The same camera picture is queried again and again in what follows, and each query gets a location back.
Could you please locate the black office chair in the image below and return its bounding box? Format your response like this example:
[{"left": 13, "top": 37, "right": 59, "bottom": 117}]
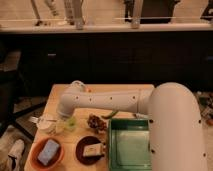
[{"left": 0, "top": 50, "right": 46, "bottom": 140}]

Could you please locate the green plastic tray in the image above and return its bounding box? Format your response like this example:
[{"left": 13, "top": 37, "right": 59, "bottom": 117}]
[{"left": 108, "top": 119, "right": 152, "bottom": 171}]

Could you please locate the orange bowl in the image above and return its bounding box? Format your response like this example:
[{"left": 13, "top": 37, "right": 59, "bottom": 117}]
[{"left": 30, "top": 137, "right": 65, "bottom": 171}]

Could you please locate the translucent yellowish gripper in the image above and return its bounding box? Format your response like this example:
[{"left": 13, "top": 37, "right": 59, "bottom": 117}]
[{"left": 55, "top": 117, "right": 71, "bottom": 134}]

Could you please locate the white sneaker shoe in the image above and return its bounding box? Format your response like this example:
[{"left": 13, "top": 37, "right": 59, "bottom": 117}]
[{"left": 8, "top": 139, "right": 25, "bottom": 171}]

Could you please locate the dark grape bunch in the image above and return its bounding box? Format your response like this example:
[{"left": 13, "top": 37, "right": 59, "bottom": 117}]
[{"left": 87, "top": 115, "right": 107, "bottom": 131}]

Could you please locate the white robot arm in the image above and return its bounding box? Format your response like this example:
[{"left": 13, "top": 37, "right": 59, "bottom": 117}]
[{"left": 57, "top": 81, "right": 208, "bottom": 171}]

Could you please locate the white small bowl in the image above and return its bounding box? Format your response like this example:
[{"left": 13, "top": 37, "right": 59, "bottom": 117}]
[{"left": 36, "top": 115, "right": 56, "bottom": 133}]

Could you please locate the beige block on plate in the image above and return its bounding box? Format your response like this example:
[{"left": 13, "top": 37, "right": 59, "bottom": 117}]
[{"left": 83, "top": 143, "right": 103, "bottom": 157}]

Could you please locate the silver fork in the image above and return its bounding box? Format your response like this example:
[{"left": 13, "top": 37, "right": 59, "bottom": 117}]
[{"left": 29, "top": 117, "right": 57, "bottom": 123}]

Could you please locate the dark brown plate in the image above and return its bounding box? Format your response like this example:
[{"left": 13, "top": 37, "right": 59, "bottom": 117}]
[{"left": 75, "top": 136, "right": 103, "bottom": 165}]

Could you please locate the green small cup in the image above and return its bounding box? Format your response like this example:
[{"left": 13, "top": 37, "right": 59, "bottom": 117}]
[{"left": 66, "top": 117, "right": 76, "bottom": 131}]

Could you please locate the blue grey sponge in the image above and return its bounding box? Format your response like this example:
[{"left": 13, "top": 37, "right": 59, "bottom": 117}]
[{"left": 38, "top": 139, "right": 60, "bottom": 166}]

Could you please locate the green chili pepper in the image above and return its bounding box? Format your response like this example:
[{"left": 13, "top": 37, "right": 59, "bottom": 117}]
[{"left": 101, "top": 110, "right": 119, "bottom": 119}]

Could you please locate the grey folded cloth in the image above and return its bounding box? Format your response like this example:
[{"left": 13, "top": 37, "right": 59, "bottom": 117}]
[{"left": 134, "top": 113, "right": 148, "bottom": 120}]

